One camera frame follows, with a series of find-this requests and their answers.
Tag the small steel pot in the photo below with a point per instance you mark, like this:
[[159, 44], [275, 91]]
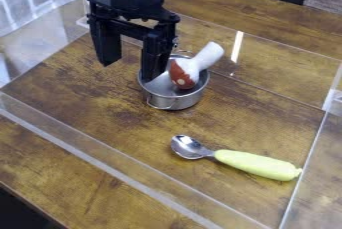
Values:
[[163, 95]]

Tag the clear acrylic front barrier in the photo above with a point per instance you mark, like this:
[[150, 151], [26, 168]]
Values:
[[184, 199]]

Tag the clear acrylic triangle bracket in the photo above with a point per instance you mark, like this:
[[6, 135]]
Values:
[[81, 22]]

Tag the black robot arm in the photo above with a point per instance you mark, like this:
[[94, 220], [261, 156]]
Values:
[[140, 19]]

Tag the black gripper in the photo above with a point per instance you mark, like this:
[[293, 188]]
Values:
[[109, 21]]

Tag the clear acrylic right barrier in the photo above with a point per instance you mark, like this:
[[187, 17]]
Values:
[[315, 203]]

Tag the green handled metal spoon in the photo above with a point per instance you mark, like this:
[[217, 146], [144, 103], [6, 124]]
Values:
[[255, 164]]

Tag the red white toy mushroom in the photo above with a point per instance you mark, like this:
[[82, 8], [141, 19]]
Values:
[[184, 69]]

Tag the clear acrylic barrier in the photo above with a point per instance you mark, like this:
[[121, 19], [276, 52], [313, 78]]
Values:
[[184, 199], [315, 203]]

